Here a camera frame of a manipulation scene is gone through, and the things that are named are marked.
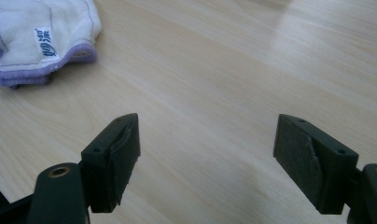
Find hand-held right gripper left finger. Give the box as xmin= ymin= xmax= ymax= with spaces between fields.
xmin=79 ymin=113 xmax=142 ymax=214

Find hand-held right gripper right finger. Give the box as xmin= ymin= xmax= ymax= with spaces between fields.
xmin=272 ymin=113 xmax=359 ymax=216

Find white cloth with purple trim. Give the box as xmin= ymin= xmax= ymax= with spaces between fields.
xmin=0 ymin=0 xmax=103 ymax=89

